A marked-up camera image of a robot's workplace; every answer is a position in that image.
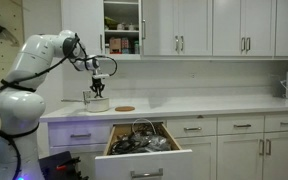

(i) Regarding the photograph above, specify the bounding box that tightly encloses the open wooden drawer white front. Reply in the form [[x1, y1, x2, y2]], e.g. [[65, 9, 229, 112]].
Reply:
[[94, 121, 194, 180]]

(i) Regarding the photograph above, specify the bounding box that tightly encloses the black cable tangle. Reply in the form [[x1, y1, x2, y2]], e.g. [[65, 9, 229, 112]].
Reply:
[[110, 130, 172, 155]]

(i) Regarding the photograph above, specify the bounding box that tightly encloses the black equipment case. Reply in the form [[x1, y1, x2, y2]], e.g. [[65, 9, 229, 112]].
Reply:
[[38, 150, 89, 180]]

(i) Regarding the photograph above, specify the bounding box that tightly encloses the green lidded jar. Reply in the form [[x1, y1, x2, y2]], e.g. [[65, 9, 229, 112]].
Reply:
[[133, 40, 141, 55]]

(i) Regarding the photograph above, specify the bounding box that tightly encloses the white closed drawer front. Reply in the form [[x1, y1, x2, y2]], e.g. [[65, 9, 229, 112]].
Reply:
[[166, 117, 217, 138], [264, 113, 288, 133], [47, 121, 112, 148], [217, 115, 265, 136]]

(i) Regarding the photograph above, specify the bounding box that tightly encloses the open white upper cabinet door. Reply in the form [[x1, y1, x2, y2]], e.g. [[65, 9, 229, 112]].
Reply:
[[137, 0, 147, 58]]

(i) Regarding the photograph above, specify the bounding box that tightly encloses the brown cardboard food box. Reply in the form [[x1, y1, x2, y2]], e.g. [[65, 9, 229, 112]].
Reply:
[[109, 37, 123, 55]]

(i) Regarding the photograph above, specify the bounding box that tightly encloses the white cable loop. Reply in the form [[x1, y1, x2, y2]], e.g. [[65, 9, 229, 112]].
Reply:
[[131, 117, 158, 136]]

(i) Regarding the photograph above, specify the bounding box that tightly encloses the cream saucepan with steel handle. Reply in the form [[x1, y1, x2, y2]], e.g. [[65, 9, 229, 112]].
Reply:
[[60, 90, 111, 113]]

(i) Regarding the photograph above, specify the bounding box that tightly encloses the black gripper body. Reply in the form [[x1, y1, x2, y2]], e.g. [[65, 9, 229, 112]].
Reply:
[[91, 78, 104, 90]]

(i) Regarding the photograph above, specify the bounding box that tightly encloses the beige pegboard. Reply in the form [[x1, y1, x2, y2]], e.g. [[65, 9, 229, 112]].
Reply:
[[0, 0, 26, 140]]

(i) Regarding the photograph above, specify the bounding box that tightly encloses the green package in cabinet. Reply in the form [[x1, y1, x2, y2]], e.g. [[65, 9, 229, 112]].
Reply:
[[104, 16, 119, 31]]

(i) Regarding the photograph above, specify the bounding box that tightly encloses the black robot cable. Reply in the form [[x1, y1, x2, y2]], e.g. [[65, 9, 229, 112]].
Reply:
[[0, 33, 119, 180]]

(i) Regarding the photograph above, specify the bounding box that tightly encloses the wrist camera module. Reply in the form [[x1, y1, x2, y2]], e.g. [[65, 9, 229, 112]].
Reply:
[[91, 73, 111, 80]]

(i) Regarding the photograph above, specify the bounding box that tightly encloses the red patterned food box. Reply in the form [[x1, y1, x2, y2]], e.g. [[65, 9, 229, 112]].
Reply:
[[121, 37, 130, 55]]

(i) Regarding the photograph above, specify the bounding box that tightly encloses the round cork trivet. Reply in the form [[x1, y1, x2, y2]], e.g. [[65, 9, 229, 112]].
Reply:
[[114, 105, 136, 113]]

